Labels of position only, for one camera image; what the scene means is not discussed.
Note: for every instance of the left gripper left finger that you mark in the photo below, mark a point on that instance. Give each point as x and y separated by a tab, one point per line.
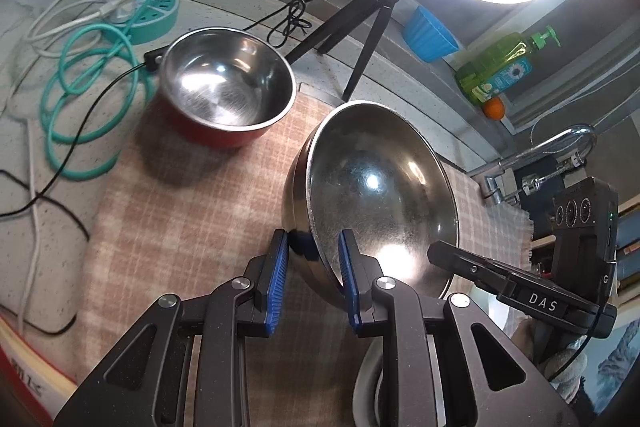
143	379

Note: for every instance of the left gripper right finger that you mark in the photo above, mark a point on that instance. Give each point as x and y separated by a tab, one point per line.
443	354

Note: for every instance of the large stainless steel bowl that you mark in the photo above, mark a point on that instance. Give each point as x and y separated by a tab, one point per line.
367	169

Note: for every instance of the chrome kitchen faucet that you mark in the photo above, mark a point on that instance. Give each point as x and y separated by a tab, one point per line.
524	173

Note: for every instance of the wooden shelf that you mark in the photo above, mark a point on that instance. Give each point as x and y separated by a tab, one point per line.
625	293

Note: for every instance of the red white book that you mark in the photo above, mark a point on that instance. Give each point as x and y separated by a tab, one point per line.
37	385

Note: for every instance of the plaid beige tablecloth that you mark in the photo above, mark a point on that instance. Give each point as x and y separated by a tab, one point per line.
180	218

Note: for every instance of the orange fruit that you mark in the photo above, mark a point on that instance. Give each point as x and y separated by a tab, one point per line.
494	109

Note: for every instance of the green dish soap bottle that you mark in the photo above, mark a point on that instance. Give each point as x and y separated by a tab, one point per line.
501	65

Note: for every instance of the blue plastic cup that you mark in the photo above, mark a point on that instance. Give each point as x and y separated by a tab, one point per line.
427	37

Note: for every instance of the red steel bowl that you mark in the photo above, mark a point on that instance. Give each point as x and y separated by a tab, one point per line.
222	87

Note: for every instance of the teal round power strip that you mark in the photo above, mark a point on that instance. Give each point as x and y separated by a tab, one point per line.
144	21

